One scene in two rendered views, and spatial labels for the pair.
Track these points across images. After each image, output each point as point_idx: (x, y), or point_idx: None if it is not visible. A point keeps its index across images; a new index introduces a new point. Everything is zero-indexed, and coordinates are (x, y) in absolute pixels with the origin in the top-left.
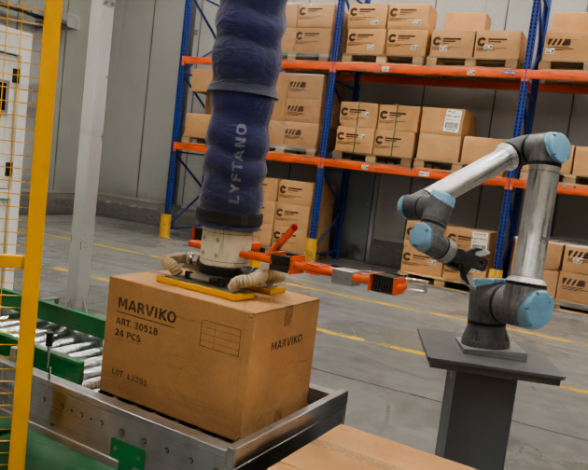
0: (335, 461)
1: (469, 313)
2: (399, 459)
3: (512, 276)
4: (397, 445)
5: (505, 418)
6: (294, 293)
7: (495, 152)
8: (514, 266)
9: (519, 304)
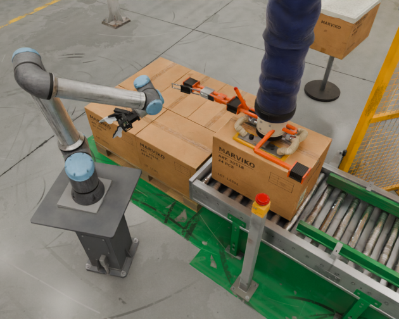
0: (204, 140)
1: (97, 178)
2: (178, 144)
3: (80, 136)
4: (174, 154)
5: None
6: (227, 140)
7: (66, 80)
8: (76, 133)
9: (86, 138)
